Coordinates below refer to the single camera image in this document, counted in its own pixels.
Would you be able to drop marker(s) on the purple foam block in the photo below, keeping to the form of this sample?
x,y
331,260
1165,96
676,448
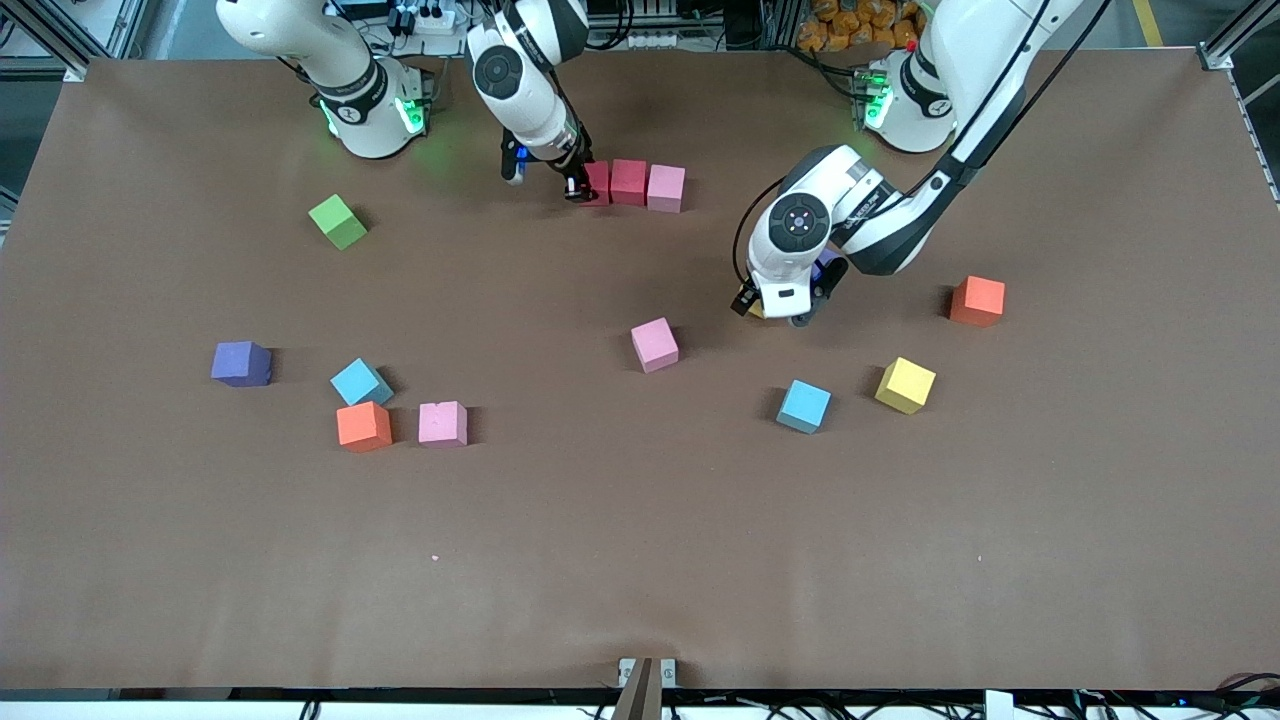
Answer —
x,y
240,364
828,265

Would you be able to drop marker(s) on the pink notched foam block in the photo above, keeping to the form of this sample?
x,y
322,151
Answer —
x,y
443,424

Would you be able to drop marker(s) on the small metal bracket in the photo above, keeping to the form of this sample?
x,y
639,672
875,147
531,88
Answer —
x,y
668,672

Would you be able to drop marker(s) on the aluminium table edge rail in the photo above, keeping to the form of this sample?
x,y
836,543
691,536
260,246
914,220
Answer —
x,y
1258,140

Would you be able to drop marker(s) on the white power strip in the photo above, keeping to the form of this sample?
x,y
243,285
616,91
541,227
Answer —
x,y
435,20

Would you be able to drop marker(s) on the aluminium frame profile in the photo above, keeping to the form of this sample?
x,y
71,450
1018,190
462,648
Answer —
x,y
1225,50
60,48

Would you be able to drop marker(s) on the blue foam block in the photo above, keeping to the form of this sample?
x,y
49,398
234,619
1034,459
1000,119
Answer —
x,y
804,406
360,382

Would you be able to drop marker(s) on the green foam block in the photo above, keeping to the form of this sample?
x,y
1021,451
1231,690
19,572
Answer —
x,y
338,222

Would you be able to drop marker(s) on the red foam block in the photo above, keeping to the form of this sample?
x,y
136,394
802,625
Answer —
x,y
629,182
600,185

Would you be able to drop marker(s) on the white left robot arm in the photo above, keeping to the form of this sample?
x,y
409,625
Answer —
x,y
800,222

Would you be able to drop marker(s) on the orange foam block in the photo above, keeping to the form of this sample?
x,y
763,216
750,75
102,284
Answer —
x,y
364,427
977,302

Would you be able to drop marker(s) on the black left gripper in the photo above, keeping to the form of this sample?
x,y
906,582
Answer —
x,y
745,299

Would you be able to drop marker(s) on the bag of orange snacks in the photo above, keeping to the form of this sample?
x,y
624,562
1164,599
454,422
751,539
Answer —
x,y
845,25

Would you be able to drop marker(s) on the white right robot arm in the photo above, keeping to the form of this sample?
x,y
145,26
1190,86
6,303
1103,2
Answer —
x,y
500,75

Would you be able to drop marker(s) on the paper table cover sheet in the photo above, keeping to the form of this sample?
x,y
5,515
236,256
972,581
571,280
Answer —
x,y
640,520

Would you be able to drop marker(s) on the grey camera mount pole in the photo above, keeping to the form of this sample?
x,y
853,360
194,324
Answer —
x,y
640,695

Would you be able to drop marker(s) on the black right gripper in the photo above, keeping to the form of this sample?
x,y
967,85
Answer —
x,y
574,167

